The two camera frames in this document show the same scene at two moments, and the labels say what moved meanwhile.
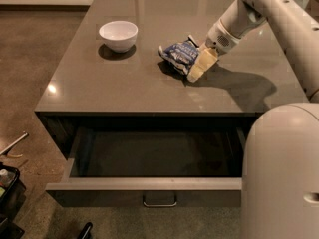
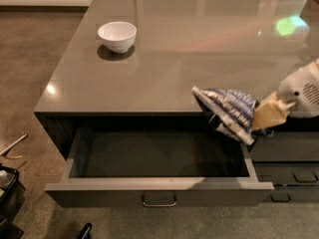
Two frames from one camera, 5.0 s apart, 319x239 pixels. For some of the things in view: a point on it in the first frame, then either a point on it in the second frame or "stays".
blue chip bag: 181,56 -> 232,112
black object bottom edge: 86,232 stays
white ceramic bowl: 120,36 stays
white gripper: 219,38 -> 300,91
